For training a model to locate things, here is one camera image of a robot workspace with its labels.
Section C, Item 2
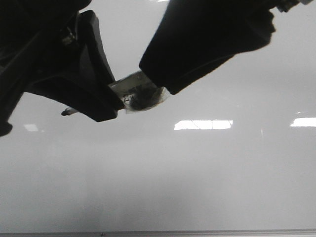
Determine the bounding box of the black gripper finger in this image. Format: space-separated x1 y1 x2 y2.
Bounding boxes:
139 0 275 94
0 9 123 136

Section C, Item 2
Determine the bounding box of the white whiteboard with aluminium frame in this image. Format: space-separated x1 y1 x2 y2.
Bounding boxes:
0 2 316 233

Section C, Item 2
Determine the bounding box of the white black whiteboard marker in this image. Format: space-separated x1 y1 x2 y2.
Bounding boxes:
61 71 170 122

